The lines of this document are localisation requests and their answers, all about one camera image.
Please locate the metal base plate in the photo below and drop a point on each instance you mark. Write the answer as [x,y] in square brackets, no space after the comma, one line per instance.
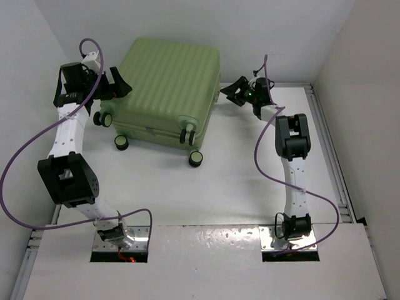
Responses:
[136,241]
[271,243]

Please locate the green suitcase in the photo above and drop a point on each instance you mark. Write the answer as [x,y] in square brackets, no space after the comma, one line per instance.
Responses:
[174,88]

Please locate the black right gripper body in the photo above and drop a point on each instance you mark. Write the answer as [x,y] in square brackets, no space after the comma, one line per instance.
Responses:
[250,96]

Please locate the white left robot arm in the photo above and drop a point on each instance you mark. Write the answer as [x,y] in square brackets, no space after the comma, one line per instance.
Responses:
[67,176]

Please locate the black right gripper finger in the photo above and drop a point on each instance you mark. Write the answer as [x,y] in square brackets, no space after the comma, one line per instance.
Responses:
[237,99]
[234,87]

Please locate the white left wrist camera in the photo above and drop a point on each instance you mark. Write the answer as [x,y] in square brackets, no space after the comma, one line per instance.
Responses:
[92,59]

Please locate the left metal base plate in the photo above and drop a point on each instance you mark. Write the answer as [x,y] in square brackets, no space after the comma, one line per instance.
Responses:
[136,241]

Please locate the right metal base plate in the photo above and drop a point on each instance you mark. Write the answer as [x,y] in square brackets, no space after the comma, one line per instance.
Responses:
[271,243]

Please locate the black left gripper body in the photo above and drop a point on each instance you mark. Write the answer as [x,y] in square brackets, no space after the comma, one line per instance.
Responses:
[104,90]

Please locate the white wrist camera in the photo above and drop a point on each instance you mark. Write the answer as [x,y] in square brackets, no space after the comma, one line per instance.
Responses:
[253,81]
[92,59]

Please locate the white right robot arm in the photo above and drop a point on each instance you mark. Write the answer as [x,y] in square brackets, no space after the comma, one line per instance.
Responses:
[292,144]

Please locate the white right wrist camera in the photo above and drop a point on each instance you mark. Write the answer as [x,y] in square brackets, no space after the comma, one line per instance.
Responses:
[253,81]

